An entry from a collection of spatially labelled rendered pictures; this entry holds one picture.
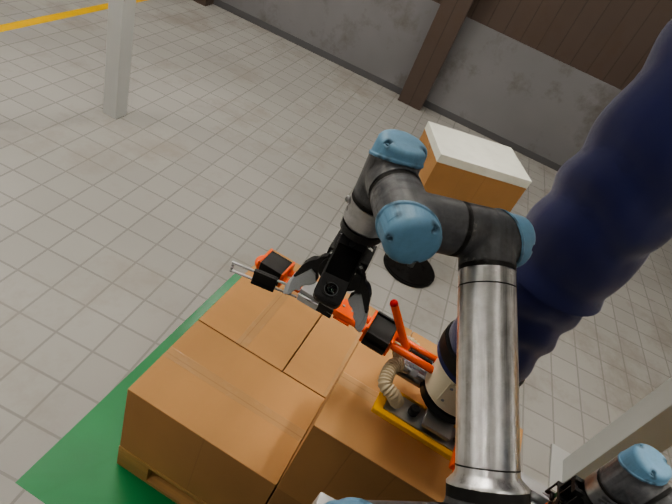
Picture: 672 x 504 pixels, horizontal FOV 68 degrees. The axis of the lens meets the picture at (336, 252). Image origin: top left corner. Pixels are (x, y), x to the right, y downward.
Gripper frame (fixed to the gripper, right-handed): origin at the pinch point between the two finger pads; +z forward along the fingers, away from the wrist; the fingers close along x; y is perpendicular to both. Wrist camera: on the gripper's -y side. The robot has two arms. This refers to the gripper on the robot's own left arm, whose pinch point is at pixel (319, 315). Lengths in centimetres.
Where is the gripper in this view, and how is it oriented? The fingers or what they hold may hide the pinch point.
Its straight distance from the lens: 89.2
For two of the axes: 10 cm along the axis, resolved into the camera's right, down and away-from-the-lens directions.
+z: -3.3, 7.2, 6.1
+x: -8.9, -4.5, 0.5
